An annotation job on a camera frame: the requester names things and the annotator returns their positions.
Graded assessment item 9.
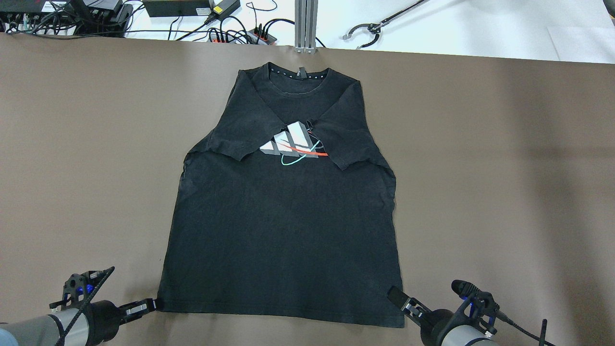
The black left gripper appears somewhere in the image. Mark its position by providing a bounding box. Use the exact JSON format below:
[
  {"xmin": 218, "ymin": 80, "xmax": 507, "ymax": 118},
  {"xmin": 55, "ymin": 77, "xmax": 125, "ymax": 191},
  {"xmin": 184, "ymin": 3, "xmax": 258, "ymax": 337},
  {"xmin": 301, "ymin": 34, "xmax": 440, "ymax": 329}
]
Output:
[{"xmin": 86, "ymin": 298, "xmax": 157, "ymax": 346}]

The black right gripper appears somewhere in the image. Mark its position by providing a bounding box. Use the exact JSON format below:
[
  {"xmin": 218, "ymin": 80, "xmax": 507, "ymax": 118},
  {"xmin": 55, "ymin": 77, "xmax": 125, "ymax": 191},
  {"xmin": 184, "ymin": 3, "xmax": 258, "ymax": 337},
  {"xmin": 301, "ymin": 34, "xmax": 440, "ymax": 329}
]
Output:
[{"xmin": 387, "ymin": 285, "xmax": 454, "ymax": 346}]

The black t-shirt with logo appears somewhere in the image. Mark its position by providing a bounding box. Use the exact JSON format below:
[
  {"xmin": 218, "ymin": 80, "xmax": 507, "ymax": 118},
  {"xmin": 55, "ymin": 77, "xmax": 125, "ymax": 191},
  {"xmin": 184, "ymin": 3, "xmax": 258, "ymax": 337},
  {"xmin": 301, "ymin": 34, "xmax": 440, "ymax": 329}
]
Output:
[{"xmin": 157, "ymin": 62, "xmax": 405, "ymax": 328}]

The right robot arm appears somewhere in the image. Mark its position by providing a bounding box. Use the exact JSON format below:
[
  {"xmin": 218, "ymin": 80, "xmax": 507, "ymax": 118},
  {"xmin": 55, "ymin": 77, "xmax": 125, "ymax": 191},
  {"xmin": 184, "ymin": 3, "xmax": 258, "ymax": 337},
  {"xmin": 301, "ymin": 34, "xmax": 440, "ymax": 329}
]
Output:
[{"xmin": 387, "ymin": 280, "xmax": 499, "ymax": 346}]

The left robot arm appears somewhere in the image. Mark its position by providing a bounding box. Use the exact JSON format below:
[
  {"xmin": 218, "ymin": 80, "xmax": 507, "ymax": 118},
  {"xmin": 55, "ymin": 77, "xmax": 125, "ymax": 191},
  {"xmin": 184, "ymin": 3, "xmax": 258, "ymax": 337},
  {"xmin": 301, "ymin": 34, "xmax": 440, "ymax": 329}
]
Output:
[{"xmin": 0, "ymin": 298, "xmax": 157, "ymax": 346}]

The metal grabber tool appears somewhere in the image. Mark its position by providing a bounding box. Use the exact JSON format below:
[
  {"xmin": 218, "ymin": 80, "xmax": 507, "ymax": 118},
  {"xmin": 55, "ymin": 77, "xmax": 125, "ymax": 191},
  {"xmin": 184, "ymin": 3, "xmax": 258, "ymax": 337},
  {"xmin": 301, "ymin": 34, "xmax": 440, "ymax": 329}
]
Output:
[{"xmin": 341, "ymin": 0, "xmax": 428, "ymax": 50}]

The black power strip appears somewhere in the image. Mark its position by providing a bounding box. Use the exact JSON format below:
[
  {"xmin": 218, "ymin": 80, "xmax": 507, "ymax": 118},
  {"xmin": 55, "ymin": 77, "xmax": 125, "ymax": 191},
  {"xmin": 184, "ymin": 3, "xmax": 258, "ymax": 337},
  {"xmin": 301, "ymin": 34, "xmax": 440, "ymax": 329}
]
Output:
[{"xmin": 198, "ymin": 28, "xmax": 279, "ymax": 46}]

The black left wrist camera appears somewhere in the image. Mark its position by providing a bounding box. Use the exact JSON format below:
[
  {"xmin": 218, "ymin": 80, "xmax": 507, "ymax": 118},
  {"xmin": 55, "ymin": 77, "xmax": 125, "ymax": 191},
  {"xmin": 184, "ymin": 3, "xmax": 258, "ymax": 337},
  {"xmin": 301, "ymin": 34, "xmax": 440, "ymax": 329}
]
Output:
[{"xmin": 49, "ymin": 266, "xmax": 116, "ymax": 312}]

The aluminium frame cage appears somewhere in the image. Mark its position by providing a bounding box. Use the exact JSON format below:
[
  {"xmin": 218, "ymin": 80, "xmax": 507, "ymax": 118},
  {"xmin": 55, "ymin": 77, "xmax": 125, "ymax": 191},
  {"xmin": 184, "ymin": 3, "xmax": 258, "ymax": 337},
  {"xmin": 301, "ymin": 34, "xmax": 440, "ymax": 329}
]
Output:
[{"xmin": 294, "ymin": 0, "xmax": 318, "ymax": 55}]

